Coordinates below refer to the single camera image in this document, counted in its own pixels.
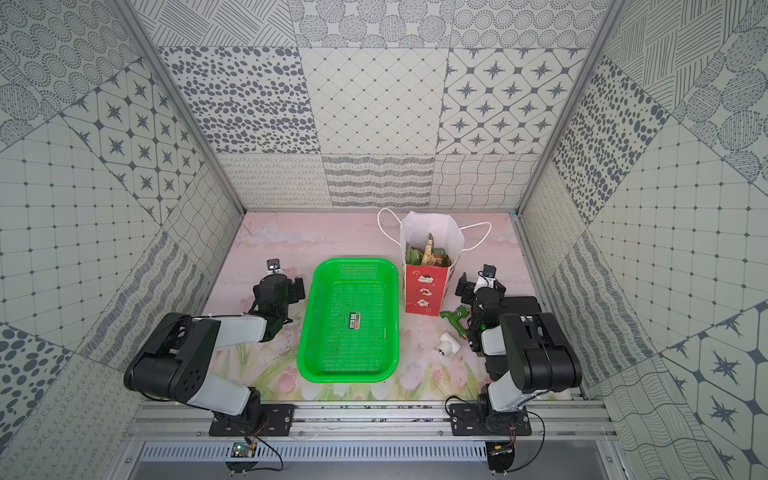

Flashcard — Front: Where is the white and red paper bag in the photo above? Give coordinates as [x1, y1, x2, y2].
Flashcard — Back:
[377, 208, 492, 316]

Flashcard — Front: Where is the green yellow condiment packet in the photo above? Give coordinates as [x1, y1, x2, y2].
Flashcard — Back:
[421, 234, 436, 266]

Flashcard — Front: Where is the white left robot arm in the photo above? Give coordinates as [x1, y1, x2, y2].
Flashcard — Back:
[124, 273, 306, 420]

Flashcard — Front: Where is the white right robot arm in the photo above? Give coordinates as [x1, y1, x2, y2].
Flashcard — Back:
[455, 265, 583, 417]

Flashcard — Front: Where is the white pipe elbow fitting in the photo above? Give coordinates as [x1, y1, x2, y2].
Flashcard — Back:
[435, 332, 461, 357]

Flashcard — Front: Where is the green plastic faucet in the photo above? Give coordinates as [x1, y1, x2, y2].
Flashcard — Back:
[439, 305, 470, 339]

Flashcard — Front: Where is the green plastic basket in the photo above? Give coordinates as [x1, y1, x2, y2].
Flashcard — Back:
[297, 258, 400, 384]

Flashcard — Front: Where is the small label sticker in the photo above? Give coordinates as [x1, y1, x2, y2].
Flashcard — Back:
[348, 312, 361, 330]

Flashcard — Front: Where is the small green circuit board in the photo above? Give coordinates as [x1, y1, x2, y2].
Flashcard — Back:
[230, 442, 256, 459]

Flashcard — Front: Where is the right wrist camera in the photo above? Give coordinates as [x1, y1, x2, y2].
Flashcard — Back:
[474, 264, 497, 292]

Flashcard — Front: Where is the aluminium mounting rail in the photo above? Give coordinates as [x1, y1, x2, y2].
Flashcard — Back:
[122, 400, 618, 442]

